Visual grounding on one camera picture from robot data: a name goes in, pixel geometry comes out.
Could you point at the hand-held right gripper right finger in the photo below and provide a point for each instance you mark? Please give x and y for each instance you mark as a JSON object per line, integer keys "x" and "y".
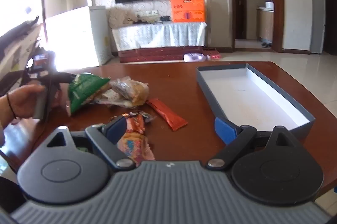
{"x": 223, "y": 131}

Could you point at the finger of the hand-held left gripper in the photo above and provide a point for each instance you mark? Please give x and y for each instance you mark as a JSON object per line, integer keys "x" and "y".
{"x": 65, "y": 77}

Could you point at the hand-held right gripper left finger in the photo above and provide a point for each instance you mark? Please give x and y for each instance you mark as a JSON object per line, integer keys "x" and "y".
{"x": 117, "y": 127}

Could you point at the green snack packet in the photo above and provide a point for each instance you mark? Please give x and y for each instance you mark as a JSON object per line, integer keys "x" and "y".
{"x": 85, "y": 89}

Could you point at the grey shallow box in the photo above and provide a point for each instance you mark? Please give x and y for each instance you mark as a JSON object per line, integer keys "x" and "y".
{"x": 252, "y": 92}

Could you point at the red stick packet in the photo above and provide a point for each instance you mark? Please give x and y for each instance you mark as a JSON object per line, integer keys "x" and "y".
{"x": 165, "y": 113}

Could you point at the person's left forearm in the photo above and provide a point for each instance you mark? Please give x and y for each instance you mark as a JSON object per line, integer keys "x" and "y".
{"x": 2, "y": 113}

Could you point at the person's left hand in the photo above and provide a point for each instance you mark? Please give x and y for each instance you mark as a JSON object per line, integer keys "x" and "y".
{"x": 23, "y": 101}

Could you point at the orange packet with blue print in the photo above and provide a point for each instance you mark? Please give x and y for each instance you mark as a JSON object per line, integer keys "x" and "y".
{"x": 134, "y": 147}

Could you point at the large cardboard box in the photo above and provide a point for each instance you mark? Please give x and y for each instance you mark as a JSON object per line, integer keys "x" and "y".
{"x": 15, "y": 55}

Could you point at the white snack packet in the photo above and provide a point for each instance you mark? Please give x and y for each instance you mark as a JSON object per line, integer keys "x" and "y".
{"x": 110, "y": 99}

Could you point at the pastry in clear wrapper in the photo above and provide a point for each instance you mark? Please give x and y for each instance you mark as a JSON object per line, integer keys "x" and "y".
{"x": 131, "y": 89}

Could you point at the white chest freezer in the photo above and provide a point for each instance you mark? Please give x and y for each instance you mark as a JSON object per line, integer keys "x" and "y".
{"x": 79, "y": 34}

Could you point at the black wrist band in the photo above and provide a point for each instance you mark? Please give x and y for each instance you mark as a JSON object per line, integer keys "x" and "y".
{"x": 11, "y": 105}

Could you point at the red packet on floor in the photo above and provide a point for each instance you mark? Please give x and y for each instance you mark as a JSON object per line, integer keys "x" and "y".
{"x": 214, "y": 56}

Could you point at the purple detergent bottle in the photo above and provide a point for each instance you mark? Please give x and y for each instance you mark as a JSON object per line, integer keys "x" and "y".
{"x": 194, "y": 57}

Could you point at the dark wooden television cabinet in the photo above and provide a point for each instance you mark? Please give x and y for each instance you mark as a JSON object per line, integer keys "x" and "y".
{"x": 168, "y": 54}

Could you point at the pair of dark slippers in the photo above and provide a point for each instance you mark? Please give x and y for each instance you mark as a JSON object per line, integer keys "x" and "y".
{"x": 266, "y": 44}

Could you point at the TV cabinet with white cloth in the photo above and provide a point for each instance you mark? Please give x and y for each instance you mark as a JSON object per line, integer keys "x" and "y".
{"x": 158, "y": 34}

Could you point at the wooden kitchen counter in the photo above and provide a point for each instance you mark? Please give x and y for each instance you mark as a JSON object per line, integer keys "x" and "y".
{"x": 264, "y": 24}

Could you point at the black device on cabinet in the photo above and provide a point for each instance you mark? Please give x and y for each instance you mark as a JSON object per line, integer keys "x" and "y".
{"x": 165, "y": 18}

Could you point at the orange gift box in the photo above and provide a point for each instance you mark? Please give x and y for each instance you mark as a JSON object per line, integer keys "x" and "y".
{"x": 187, "y": 7}

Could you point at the white pot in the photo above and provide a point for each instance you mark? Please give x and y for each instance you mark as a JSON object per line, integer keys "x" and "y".
{"x": 270, "y": 4}

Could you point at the dark wooden door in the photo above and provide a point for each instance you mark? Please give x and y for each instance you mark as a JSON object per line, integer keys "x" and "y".
{"x": 330, "y": 18}

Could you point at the wall power socket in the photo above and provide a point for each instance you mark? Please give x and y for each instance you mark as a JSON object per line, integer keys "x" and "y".
{"x": 152, "y": 12}

